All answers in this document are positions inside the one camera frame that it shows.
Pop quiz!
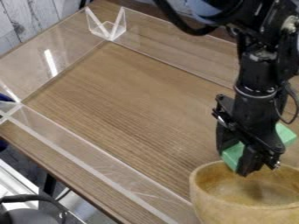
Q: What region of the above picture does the light wooden bowl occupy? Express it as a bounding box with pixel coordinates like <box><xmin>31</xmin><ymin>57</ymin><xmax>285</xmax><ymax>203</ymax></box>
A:
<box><xmin>190</xmin><ymin>162</ymin><xmax>299</xmax><ymax>224</ymax></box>

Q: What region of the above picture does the black table leg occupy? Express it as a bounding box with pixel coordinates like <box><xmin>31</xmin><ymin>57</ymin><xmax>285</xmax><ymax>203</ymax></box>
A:
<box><xmin>43</xmin><ymin>174</ymin><xmax>58</xmax><ymax>196</ymax></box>

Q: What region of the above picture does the black cable loop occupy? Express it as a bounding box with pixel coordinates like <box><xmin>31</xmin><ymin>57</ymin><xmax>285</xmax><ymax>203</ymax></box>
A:
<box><xmin>0</xmin><ymin>193</ymin><xmax>69</xmax><ymax>224</ymax></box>

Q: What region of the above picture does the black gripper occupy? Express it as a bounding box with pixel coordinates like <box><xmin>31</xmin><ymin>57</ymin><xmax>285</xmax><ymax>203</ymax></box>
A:
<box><xmin>211</xmin><ymin>92</ymin><xmax>287</xmax><ymax>178</ymax></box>

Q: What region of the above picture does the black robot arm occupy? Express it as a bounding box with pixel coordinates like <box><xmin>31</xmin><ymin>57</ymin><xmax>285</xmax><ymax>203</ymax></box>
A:
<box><xmin>154</xmin><ymin>0</ymin><xmax>299</xmax><ymax>177</ymax></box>

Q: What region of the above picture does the green rectangular block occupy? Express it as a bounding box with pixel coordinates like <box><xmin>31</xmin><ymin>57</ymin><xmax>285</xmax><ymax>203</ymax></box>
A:
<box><xmin>221</xmin><ymin>123</ymin><xmax>297</xmax><ymax>172</ymax></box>

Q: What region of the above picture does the clear acrylic tray wall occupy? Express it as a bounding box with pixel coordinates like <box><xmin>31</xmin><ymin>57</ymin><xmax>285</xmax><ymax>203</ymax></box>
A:
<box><xmin>0</xmin><ymin>5</ymin><xmax>299</xmax><ymax>224</ymax></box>

